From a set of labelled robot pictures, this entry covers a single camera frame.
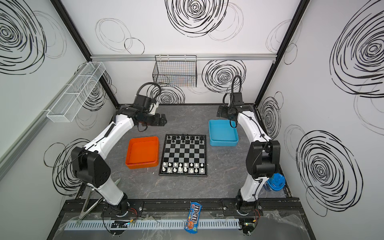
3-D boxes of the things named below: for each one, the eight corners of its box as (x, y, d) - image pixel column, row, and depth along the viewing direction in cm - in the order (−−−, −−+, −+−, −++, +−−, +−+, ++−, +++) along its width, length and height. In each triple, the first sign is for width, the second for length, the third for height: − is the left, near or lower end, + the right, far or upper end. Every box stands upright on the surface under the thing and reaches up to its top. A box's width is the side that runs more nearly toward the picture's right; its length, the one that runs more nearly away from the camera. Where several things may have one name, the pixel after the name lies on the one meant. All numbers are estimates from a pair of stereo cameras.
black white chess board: (159, 176, 86) (159, 175, 84) (165, 136, 104) (165, 134, 102) (207, 176, 86) (208, 175, 84) (205, 136, 104) (205, 134, 102)
